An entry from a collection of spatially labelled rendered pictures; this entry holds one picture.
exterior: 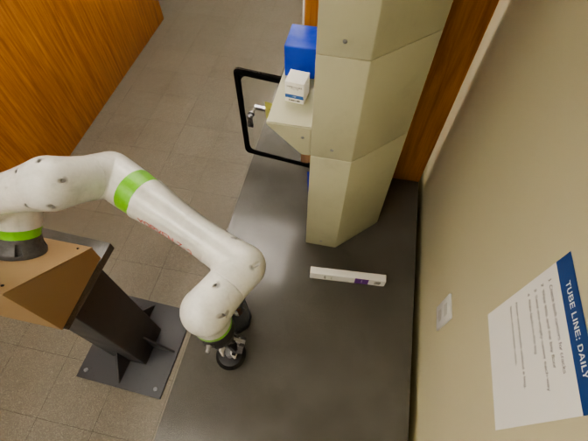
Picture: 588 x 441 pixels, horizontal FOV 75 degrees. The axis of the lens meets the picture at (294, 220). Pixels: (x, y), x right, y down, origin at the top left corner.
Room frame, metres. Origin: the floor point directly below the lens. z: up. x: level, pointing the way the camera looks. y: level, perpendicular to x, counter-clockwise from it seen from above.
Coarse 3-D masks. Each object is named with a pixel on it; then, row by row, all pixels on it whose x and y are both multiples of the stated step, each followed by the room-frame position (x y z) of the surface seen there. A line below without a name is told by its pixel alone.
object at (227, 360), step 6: (216, 354) 0.28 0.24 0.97; (228, 354) 0.27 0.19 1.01; (240, 354) 0.28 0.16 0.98; (222, 360) 0.26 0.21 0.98; (228, 360) 0.26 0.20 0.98; (234, 360) 0.26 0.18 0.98; (240, 360) 0.26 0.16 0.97; (222, 366) 0.25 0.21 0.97; (228, 366) 0.25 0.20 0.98; (234, 366) 0.25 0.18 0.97; (240, 366) 0.25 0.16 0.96
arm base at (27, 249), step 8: (0, 240) 0.56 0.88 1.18; (24, 240) 0.57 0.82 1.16; (32, 240) 0.58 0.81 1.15; (40, 240) 0.60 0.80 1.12; (0, 248) 0.54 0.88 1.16; (8, 248) 0.54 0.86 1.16; (16, 248) 0.55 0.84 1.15; (24, 248) 0.55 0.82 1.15; (32, 248) 0.56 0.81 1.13; (40, 248) 0.57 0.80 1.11; (0, 256) 0.52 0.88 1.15; (8, 256) 0.52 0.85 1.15; (16, 256) 0.53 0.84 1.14; (24, 256) 0.53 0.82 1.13; (32, 256) 0.54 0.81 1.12
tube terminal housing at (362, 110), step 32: (320, 64) 0.69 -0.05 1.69; (352, 64) 0.67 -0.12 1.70; (384, 64) 0.69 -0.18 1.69; (416, 64) 0.75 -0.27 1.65; (320, 96) 0.68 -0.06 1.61; (352, 96) 0.67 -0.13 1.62; (384, 96) 0.70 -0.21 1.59; (416, 96) 0.77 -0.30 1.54; (320, 128) 0.68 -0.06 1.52; (352, 128) 0.67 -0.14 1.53; (384, 128) 0.72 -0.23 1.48; (320, 160) 0.68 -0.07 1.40; (352, 160) 0.67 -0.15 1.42; (384, 160) 0.74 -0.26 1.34; (320, 192) 0.68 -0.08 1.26; (352, 192) 0.68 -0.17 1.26; (384, 192) 0.77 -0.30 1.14; (320, 224) 0.68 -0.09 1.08; (352, 224) 0.70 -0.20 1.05
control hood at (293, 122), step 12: (312, 84) 0.85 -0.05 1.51; (276, 96) 0.80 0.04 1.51; (312, 96) 0.80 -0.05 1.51; (276, 108) 0.76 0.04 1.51; (288, 108) 0.76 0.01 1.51; (300, 108) 0.76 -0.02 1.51; (312, 108) 0.76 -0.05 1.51; (276, 120) 0.72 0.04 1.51; (288, 120) 0.72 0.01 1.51; (300, 120) 0.72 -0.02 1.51; (276, 132) 0.71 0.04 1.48; (288, 132) 0.70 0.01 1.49; (300, 132) 0.69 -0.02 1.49; (300, 144) 0.69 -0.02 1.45
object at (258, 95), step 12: (252, 84) 1.07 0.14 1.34; (264, 84) 1.06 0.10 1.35; (276, 84) 1.04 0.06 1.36; (252, 96) 1.07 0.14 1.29; (264, 96) 1.06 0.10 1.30; (252, 108) 1.07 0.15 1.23; (264, 108) 1.06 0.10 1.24; (264, 120) 1.06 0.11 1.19; (252, 132) 1.08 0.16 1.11; (264, 132) 1.06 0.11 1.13; (252, 144) 1.08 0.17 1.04; (264, 144) 1.06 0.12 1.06; (276, 144) 1.05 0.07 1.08; (288, 144) 1.03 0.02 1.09; (288, 156) 1.03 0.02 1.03; (300, 156) 1.01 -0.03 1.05
